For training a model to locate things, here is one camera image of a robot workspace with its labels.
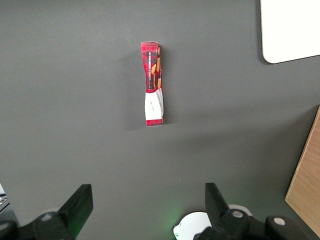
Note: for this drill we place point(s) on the white plastic tray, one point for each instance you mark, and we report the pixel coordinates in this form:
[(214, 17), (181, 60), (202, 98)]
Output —
[(290, 25)]

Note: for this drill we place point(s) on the red cookie box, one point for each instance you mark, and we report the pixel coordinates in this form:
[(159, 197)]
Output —
[(152, 75)]

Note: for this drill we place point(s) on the grey white equipment piece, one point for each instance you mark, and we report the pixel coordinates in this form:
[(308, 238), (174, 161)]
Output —
[(3, 200)]

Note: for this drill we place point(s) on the wooden drawer cabinet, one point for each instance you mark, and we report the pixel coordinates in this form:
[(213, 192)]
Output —
[(310, 187)]

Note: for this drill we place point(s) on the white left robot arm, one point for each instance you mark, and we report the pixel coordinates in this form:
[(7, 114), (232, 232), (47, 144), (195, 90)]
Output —
[(192, 225)]

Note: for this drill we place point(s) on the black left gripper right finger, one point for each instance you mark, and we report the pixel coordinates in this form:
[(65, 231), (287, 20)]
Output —
[(217, 212)]

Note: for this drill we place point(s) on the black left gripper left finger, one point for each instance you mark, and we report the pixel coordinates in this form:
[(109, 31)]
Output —
[(75, 210)]

